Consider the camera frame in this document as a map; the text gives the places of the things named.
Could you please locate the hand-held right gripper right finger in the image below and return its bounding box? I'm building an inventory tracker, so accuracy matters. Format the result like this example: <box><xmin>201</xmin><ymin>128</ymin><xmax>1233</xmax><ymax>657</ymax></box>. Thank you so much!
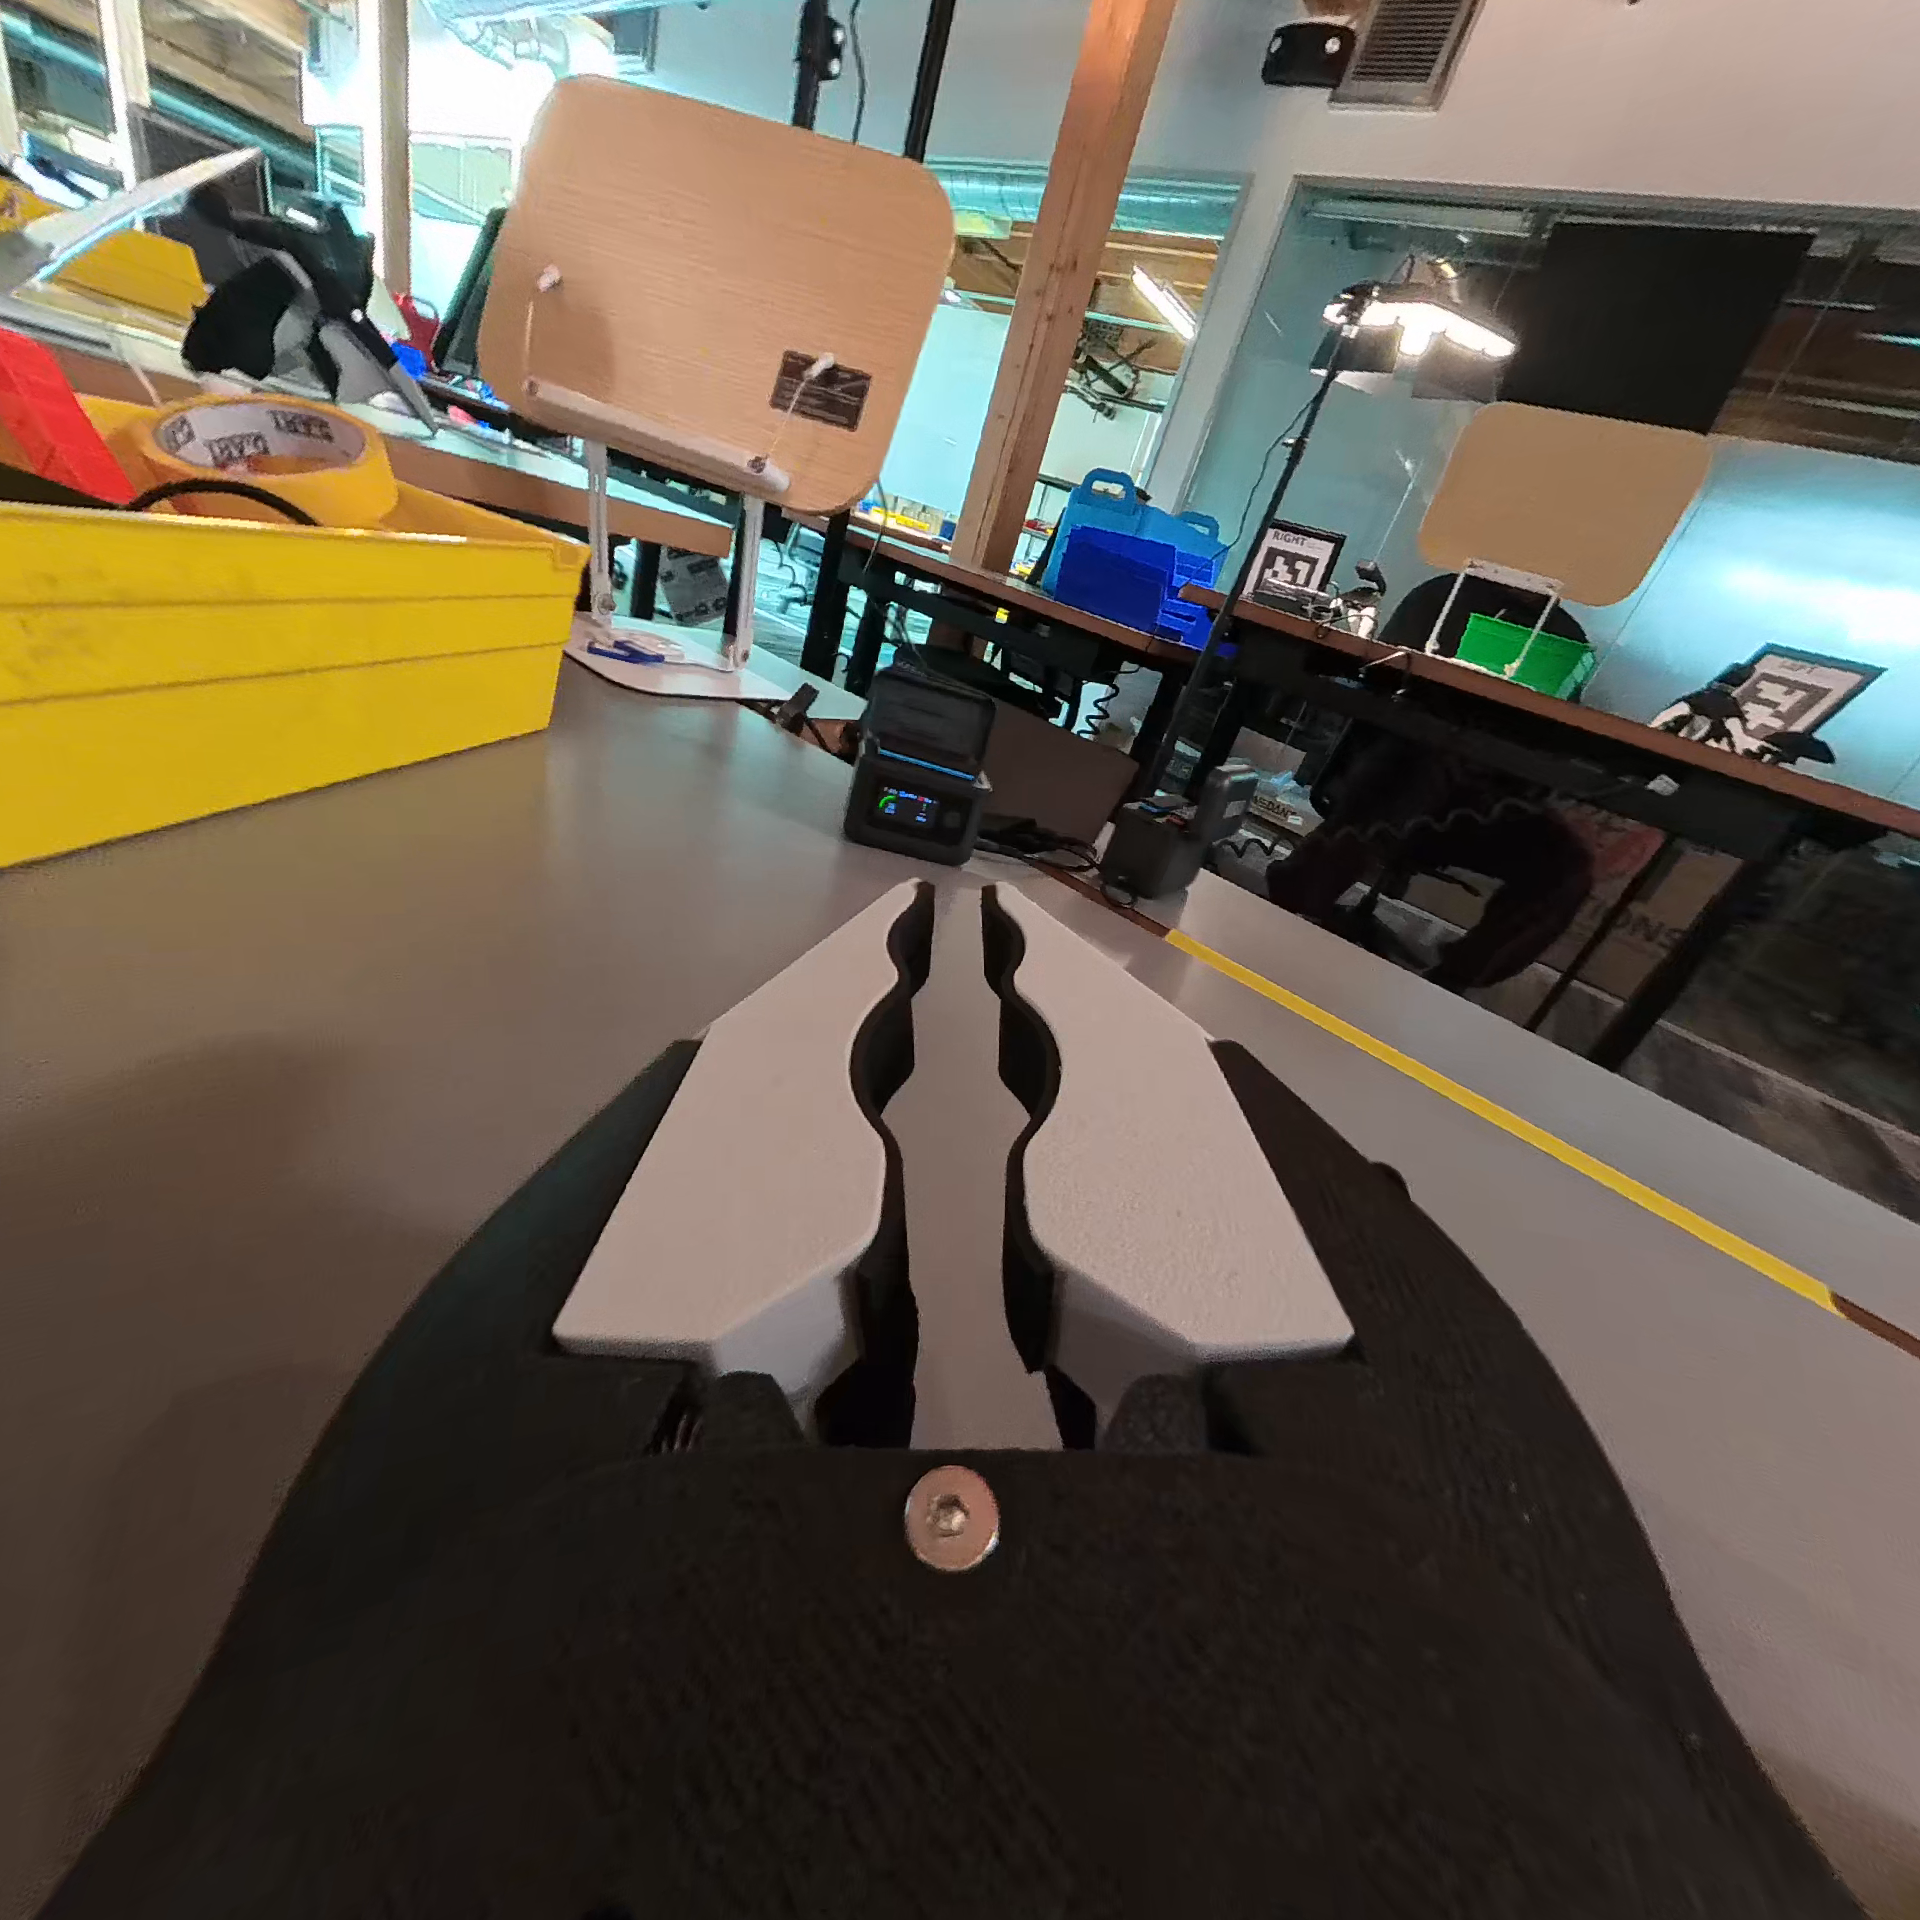
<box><xmin>984</xmin><ymin>885</ymin><xmax>1360</xmax><ymax>1414</ymax></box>

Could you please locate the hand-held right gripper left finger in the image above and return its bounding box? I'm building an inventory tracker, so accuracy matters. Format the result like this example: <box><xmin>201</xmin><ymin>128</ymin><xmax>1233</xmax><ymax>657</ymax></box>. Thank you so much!
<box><xmin>552</xmin><ymin>879</ymin><xmax>939</xmax><ymax>1420</ymax></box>

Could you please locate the yellow plastic bin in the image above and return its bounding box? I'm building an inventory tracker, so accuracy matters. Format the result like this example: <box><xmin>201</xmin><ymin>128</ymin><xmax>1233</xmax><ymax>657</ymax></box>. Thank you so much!
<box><xmin>0</xmin><ymin>496</ymin><xmax>592</xmax><ymax>872</ymax></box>

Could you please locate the yellow tape roll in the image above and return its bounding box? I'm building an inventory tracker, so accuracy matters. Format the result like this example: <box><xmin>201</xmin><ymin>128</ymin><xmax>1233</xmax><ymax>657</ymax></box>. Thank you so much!
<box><xmin>113</xmin><ymin>392</ymin><xmax>400</xmax><ymax>529</ymax></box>

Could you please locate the spare hand-held gripper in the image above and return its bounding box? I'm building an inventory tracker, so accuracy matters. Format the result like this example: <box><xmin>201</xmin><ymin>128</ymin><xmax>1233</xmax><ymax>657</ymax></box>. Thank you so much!
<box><xmin>1649</xmin><ymin>644</ymin><xmax>1887</xmax><ymax>769</ymax></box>
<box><xmin>1245</xmin><ymin>519</ymin><xmax>1386</xmax><ymax>633</ymax></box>
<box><xmin>180</xmin><ymin>186</ymin><xmax>441</xmax><ymax>440</ymax></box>

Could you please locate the yellow tape line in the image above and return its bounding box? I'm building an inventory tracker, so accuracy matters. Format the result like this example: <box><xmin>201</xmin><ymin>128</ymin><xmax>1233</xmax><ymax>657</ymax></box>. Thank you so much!
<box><xmin>1161</xmin><ymin>926</ymin><xmax>1845</xmax><ymax>1320</ymax></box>

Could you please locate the black battery charger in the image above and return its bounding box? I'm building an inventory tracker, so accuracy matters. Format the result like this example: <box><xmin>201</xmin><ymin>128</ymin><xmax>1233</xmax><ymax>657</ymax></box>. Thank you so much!
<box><xmin>1100</xmin><ymin>759</ymin><xmax>1260</xmax><ymax>903</ymax></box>

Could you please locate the black office chair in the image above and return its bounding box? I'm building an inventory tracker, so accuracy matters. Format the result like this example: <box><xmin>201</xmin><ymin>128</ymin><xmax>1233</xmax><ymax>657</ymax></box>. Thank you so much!
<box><xmin>1275</xmin><ymin>573</ymin><xmax>1601</xmax><ymax>994</ymax></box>

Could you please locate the black power box with display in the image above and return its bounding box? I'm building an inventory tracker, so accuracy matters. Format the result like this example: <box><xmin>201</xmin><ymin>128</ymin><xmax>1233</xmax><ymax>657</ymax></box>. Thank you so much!
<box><xmin>842</xmin><ymin>662</ymin><xmax>1000</xmax><ymax>870</ymax></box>

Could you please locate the small green plastic bin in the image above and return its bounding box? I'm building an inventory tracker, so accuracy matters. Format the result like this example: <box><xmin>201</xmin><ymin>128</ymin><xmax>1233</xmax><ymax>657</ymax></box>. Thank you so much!
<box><xmin>1456</xmin><ymin>607</ymin><xmax>1595</xmax><ymax>703</ymax></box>

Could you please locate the blue plastic crate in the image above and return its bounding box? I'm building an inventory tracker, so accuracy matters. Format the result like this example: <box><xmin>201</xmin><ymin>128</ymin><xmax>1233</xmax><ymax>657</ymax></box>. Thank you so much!
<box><xmin>1039</xmin><ymin>468</ymin><xmax>1225</xmax><ymax>648</ymax></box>

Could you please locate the wooden board stand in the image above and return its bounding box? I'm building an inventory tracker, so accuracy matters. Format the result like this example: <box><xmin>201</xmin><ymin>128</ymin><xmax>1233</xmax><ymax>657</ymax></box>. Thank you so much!
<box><xmin>1416</xmin><ymin>400</ymin><xmax>1714</xmax><ymax>665</ymax></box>
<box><xmin>0</xmin><ymin>144</ymin><xmax>266</xmax><ymax>296</ymax></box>
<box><xmin>479</xmin><ymin>74</ymin><xmax>961</xmax><ymax>702</ymax></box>

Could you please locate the studio light on stand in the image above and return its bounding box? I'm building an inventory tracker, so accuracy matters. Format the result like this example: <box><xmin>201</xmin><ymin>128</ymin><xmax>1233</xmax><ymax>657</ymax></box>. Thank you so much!
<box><xmin>1143</xmin><ymin>247</ymin><xmax>1520</xmax><ymax>783</ymax></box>

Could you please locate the wooden pillar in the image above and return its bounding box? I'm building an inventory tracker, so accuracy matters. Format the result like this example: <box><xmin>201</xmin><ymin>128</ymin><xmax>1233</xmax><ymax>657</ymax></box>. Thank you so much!
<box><xmin>949</xmin><ymin>0</ymin><xmax>1183</xmax><ymax>576</ymax></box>

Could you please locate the red plastic box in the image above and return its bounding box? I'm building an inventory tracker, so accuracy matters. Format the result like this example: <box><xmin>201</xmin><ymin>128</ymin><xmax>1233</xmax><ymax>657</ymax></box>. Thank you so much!
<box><xmin>0</xmin><ymin>326</ymin><xmax>140</xmax><ymax>509</ymax></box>

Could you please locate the black cable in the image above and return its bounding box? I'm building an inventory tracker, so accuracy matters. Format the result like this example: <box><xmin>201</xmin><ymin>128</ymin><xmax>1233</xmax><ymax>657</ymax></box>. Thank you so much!
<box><xmin>977</xmin><ymin>808</ymin><xmax>1121</xmax><ymax>876</ymax></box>

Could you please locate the black wall panel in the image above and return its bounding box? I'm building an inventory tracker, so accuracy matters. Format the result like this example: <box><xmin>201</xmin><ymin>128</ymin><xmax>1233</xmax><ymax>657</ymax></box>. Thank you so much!
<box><xmin>1498</xmin><ymin>220</ymin><xmax>1819</xmax><ymax>437</ymax></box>

